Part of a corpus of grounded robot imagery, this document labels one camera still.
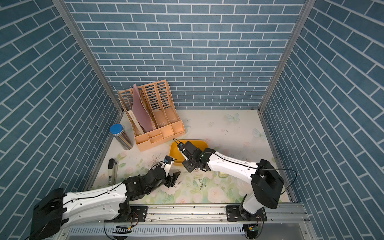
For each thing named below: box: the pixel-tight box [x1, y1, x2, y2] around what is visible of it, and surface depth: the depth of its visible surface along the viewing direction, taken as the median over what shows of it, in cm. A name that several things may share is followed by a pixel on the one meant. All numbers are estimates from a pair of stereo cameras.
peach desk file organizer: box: [118, 79, 186, 151], surface depth 104 cm
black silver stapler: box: [108, 158, 119, 185], surface depth 87 cm
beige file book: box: [125, 110, 145, 137], surface depth 88 cm
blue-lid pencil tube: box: [110, 123, 134, 151], surface depth 90 cm
